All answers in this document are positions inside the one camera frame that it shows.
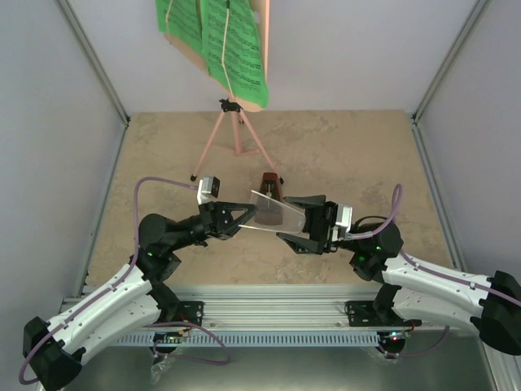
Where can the green sheet music page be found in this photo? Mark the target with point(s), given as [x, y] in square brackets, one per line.
[181, 19]
[232, 51]

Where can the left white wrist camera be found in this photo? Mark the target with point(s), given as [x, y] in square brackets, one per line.
[208, 189]

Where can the aluminium corner post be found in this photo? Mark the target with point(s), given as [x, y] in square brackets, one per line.
[92, 58]
[464, 33]

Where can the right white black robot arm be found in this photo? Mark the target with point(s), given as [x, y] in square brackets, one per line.
[412, 290]

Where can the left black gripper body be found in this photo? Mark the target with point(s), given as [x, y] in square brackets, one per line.
[210, 226]

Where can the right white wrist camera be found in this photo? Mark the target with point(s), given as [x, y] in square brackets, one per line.
[342, 223]

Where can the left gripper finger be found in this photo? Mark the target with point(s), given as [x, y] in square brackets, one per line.
[228, 225]
[231, 208]

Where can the green sheet music left page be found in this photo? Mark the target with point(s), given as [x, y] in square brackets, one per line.
[181, 19]

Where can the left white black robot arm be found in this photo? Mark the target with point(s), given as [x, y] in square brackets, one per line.
[136, 296]

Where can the green sheet music right page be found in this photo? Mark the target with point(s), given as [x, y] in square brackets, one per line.
[232, 51]

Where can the clear plastic metronome cover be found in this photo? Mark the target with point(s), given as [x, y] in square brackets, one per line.
[293, 219]

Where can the brown wooden metronome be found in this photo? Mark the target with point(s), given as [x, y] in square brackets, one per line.
[269, 212]

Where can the black mounting plate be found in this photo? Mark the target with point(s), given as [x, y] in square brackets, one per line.
[363, 314]
[189, 312]

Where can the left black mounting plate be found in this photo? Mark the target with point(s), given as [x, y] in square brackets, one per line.
[189, 312]

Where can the clear plastic bag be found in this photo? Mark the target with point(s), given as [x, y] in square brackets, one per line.
[160, 365]

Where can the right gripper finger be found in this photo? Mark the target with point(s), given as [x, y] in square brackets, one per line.
[306, 202]
[301, 245]

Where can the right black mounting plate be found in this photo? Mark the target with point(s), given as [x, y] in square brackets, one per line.
[363, 314]

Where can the left aluminium corner post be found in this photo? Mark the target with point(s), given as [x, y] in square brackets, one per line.
[92, 58]

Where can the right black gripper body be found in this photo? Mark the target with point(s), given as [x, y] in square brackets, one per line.
[319, 221]

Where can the right aluminium corner post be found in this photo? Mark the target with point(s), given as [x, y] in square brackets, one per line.
[464, 33]

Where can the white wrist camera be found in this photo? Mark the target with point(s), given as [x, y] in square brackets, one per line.
[342, 223]
[208, 189]

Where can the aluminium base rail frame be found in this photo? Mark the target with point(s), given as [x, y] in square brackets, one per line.
[432, 361]

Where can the grey slotted cable duct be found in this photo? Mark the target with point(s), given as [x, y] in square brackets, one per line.
[237, 339]

